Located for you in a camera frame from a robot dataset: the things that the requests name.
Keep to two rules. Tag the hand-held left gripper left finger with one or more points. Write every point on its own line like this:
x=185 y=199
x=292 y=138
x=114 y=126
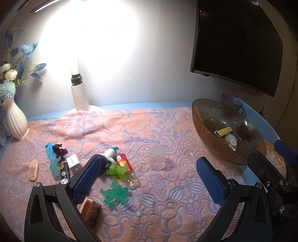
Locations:
x=86 y=179

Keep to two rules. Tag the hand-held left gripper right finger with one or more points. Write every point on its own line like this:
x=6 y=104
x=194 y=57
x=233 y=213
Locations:
x=209 y=179

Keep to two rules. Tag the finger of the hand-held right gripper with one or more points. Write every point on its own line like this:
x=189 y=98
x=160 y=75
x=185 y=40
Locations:
x=284 y=151
x=263 y=165

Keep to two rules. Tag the white charger plug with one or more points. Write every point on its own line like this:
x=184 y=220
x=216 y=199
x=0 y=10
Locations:
x=73 y=160

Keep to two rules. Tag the orange printed box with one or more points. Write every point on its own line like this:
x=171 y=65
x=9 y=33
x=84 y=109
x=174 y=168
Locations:
x=90 y=209

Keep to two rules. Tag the bright green translucent toy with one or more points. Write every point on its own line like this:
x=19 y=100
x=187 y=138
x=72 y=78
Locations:
x=116 y=171

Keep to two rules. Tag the teal green translucent toy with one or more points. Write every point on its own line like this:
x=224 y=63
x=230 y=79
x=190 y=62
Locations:
x=114 y=194

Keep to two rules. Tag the pale blue translucent toy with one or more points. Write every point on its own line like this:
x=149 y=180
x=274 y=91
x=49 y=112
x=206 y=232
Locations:
x=54 y=167

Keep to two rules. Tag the white bottle with blue cap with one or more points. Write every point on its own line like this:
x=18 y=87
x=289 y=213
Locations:
x=109 y=153

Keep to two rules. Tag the black animal figurine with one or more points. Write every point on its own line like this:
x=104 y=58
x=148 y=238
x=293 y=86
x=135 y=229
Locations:
x=59 y=151

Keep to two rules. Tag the red label lighter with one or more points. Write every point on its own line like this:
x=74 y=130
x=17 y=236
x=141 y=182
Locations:
x=122 y=162

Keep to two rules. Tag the clear jar with white lid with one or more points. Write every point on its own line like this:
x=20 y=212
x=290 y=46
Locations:
x=232 y=139

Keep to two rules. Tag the blue rectangular case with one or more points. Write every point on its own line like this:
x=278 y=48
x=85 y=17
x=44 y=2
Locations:
x=49 y=150

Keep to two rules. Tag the yellow rectangular case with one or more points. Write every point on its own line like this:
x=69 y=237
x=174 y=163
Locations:
x=222 y=132

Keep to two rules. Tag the pink oval eraser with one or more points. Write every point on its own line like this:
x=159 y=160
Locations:
x=33 y=171

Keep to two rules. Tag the clear glass cup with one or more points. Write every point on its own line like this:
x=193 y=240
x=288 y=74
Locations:
x=157 y=158

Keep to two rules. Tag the brown ribbed glass bowl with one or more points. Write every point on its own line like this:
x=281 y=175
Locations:
x=209 y=111

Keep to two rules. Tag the pink rabbit print bowl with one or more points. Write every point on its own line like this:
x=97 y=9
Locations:
x=278 y=162

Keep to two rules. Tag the pink floral blanket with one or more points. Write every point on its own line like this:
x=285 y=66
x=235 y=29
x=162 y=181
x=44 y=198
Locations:
x=139 y=130

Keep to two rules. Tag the white desk lamp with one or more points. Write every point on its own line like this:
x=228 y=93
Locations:
x=80 y=97

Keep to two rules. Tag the white ribbed vase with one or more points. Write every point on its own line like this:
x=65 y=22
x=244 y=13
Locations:
x=15 y=123

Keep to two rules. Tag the grey stack of books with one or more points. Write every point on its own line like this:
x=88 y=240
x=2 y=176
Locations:
x=3 y=137

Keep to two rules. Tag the blue printed box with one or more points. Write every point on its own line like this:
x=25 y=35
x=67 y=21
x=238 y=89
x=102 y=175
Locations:
x=2 y=116

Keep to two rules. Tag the blue and white artificial flowers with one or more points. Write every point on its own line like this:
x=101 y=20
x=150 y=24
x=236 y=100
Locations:
x=9 y=74

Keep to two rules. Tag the black wall television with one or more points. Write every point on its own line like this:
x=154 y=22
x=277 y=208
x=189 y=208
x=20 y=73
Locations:
x=232 y=41

